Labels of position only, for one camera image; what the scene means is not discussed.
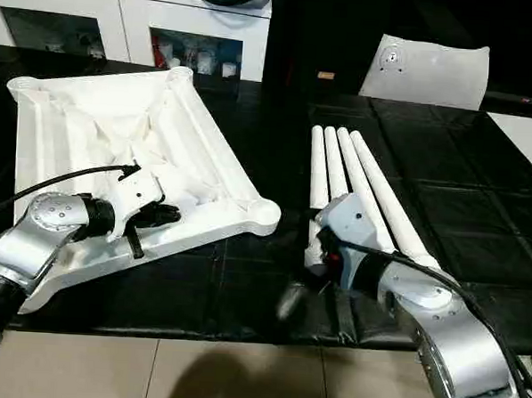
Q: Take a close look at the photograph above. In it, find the white plastic table leg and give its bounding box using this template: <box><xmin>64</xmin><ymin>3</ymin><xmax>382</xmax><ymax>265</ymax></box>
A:
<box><xmin>342</xmin><ymin>129</ymin><xmax>450</xmax><ymax>272</ymax></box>
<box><xmin>329</xmin><ymin>126</ymin><xmax>406</xmax><ymax>257</ymax></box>
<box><xmin>319</xmin><ymin>126</ymin><xmax>356</xmax><ymax>207</ymax></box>
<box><xmin>302</xmin><ymin>125</ymin><xmax>336</xmax><ymax>276</ymax></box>

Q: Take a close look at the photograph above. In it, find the white plastic table top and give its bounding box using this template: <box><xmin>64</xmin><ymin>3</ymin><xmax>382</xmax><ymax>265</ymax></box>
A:
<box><xmin>0</xmin><ymin>58</ymin><xmax>290</xmax><ymax>329</ymax></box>

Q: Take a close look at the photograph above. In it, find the black work mat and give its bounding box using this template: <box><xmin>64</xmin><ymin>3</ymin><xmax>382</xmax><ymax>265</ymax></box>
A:
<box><xmin>0</xmin><ymin>45</ymin><xmax>532</xmax><ymax>358</ymax></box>

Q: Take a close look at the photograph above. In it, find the white plastic bag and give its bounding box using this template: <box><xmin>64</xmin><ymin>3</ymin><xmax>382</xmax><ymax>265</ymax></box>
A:
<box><xmin>357</xmin><ymin>33</ymin><xmax>491</xmax><ymax>112</ymax></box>

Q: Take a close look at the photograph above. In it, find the white cabinet with glass doors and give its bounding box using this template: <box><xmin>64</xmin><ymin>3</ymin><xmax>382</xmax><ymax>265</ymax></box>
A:
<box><xmin>0</xmin><ymin>0</ymin><xmax>274</xmax><ymax>83</ymax></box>

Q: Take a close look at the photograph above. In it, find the flat white board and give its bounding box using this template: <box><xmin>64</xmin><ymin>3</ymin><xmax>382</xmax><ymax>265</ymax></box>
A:
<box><xmin>483</xmin><ymin>110</ymin><xmax>532</xmax><ymax>188</ymax></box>

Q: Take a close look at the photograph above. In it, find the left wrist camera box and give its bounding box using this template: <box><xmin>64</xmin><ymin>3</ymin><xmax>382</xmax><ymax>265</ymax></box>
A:
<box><xmin>107</xmin><ymin>162</ymin><xmax>168</xmax><ymax>245</ymax></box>

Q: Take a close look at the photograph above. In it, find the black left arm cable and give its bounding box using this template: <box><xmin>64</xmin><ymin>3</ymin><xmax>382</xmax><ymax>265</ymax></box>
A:
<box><xmin>0</xmin><ymin>156</ymin><xmax>143</xmax><ymax>230</ymax></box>

